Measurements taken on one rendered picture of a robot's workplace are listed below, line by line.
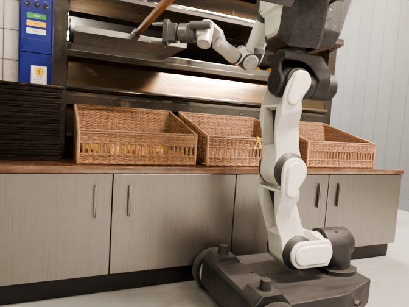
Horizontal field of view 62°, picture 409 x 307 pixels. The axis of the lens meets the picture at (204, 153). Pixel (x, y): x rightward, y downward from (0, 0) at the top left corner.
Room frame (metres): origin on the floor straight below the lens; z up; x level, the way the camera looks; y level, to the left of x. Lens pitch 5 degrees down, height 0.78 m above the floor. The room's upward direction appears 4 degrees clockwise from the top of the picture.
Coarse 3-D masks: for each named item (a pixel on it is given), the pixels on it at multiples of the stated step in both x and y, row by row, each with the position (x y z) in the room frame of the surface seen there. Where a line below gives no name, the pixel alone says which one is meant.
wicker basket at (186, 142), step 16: (80, 112) 1.88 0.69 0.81; (96, 112) 1.92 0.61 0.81; (112, 112) 1.95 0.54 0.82; (128, 112) 1.99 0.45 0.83; (144, 112) 2.02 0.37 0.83; (160, 112) 2.07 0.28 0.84; (96, 128) 1.89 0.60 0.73; (112, 128) 1.93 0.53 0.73; (128, 128) 1.96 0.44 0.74; (144, 128) 2.00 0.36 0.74; (160, 128) 2.05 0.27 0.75; (176, 128) 1.96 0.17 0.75; (112, 144) 1.51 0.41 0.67; (128, 144) 1.54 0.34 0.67; (144, 144) 1.57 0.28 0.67; (160, 144) 1.60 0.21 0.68; (176, 144) 1.63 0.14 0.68; (192, 144) 1.66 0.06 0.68; (80, 160) 1.46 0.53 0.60; (96, 160) 1.49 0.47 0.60; (112, 160) 1.52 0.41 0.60; (128, 160) 1.54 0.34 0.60; (144, 160) 1.57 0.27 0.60; (160, 160) 1.60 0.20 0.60; (176, 160) 1.63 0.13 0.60; (192, 160) 1.67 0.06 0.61
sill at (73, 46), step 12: (72, 48) 1.89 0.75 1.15; (84, 48) 1.92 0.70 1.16; (96, 48) 1.94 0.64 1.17; (108, 48) 1.97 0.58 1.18; (156, 60) 2.08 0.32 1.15; (168, 60) 2.11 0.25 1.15; (180, 60) 2.14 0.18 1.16; (192, 60) 2.17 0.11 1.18; (240, 72) 2.31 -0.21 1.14; (252, 72) 2.34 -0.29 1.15; (264, 72) 2.38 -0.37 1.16
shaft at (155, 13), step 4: (164, 0) 1.18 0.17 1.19; (168, 0) 1.16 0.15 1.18; (172, 0) 1.15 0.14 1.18; (160, 4) 1.23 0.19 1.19; (164, 4) 1.20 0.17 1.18; (168, 4) 1.19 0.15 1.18; (156, 8) 1.27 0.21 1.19; (160, 8) 1.24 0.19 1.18; (164, 8) 1.23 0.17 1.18; (152, 12) 1.33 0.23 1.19; (156, 12) 1.29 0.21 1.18; (160, 12) 1.28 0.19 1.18; (148, 16) 1.39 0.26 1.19; (152, 16) 1.35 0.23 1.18; (156, 16) 1.34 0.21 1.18; (144, 20) 1.46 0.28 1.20; (148, 20) 1.41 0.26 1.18; (152, 20) 1.39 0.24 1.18; (140, 24) 1.54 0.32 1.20; (144, 24) 1.47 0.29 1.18; (148, 24) 1.45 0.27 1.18; (140, 28) 1.54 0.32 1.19; (144, 28) 1.51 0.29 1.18; (136, 32) 1.62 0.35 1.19; (140, 32) 1.59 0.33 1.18
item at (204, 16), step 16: (80, 0) 1.84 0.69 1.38; (96, 0) 1.84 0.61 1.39; (112, 0) 1.84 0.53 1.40; (128, 0) 1.87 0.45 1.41; (112, 16) 2.01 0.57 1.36; (128, 16) 2.01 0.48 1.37; (144, 16) 2.01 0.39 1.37; (160, 16) 2.02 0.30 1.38; (176, 16) 2.02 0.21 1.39; (192, 16) 2.03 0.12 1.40; (208, 16) 2.05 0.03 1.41; (224, 32) 2.23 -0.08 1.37; (240, 32) 2.23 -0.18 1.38; (336, 48) 2.51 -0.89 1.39
